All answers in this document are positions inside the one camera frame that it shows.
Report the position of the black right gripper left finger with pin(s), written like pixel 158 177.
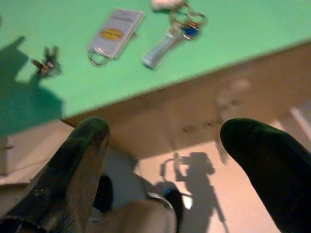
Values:
pixel 65 170

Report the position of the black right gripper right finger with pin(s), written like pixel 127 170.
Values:
pixel 272 165

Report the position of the grey black robot leg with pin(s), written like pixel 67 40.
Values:
pixel 141 216

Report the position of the small silver metal key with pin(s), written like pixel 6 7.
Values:
pixel 48 66

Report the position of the green top wooden table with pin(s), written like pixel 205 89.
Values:
pixel 170 85

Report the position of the white key tag yellow oval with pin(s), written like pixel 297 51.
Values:
pixel 114 34

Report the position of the key bunch with blue tube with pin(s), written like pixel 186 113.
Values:
pixel 158 52

